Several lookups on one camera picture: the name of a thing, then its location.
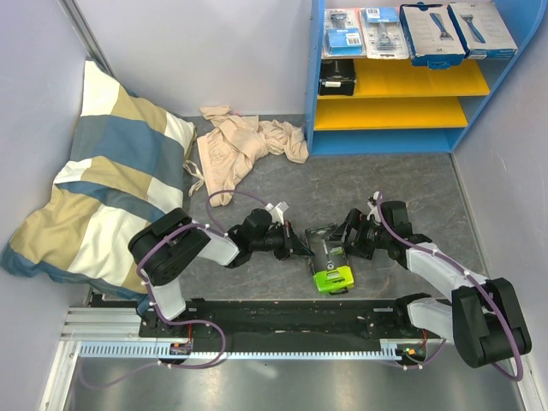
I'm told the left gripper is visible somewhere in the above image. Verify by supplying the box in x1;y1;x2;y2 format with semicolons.
251;220;313;261

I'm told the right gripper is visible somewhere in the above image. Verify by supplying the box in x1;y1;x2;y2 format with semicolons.
324;208;390;259

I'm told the blue blister razor pack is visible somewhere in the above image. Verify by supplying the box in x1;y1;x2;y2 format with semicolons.
322;9;366;59

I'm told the clear blister razor pack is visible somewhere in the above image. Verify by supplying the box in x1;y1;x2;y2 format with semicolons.
360;7;409;60

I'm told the white box blue razor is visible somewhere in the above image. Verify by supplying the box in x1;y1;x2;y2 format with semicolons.
399;3;466;70

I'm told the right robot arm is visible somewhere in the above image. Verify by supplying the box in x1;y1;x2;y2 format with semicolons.
329;193;533;378

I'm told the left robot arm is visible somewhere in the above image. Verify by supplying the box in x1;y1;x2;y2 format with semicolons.
128;202;314;337

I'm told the blue shelf unit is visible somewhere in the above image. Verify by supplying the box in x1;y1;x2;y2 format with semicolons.
305;0;548;157

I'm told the beige cloth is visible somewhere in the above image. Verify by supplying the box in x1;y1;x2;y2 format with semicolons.
183;105;309;207

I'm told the patchwork pillow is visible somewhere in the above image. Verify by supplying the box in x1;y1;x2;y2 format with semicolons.
1;60;197;299

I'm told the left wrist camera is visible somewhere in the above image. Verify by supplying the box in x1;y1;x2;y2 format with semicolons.
265;201;289;224

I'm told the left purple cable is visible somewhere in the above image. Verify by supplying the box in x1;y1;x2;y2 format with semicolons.
136;190;275;322

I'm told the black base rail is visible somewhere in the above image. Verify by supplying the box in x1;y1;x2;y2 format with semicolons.
139;298;455;346

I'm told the slotted cable duct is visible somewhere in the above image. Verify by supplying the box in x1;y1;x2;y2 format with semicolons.
79;341;402;361

